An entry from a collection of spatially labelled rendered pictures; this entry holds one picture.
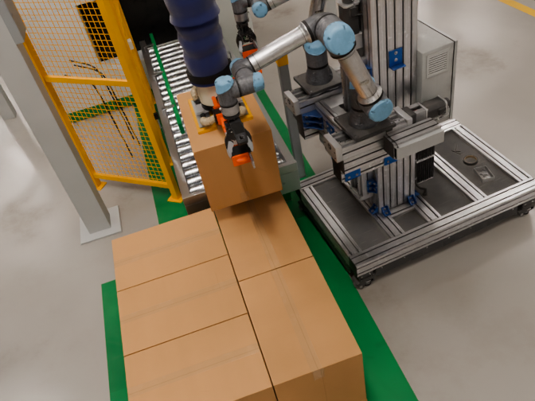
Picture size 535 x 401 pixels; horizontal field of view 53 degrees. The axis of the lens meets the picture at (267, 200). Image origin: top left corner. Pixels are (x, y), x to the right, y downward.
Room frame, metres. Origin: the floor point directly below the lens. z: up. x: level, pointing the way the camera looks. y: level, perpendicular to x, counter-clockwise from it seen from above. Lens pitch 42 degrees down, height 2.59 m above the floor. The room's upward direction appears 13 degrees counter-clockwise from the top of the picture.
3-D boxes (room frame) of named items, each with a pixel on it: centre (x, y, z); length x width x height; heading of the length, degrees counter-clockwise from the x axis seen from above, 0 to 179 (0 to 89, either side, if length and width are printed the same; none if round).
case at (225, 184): (2.49, 0.14, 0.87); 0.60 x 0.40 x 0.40; 7
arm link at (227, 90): (1.92, 0.06, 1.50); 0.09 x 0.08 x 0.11; 100
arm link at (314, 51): (2.65, -0.43, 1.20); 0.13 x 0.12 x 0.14; 177
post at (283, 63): (3.10, -0.29, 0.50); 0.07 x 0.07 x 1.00; 8
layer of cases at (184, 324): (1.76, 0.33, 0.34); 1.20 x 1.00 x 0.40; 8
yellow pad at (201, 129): (2.48, 0.23, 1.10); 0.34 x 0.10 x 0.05; 7
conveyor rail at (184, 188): (3.58, 0.62, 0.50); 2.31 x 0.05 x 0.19; 8
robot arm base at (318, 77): (2.64, -0.43, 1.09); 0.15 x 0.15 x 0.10
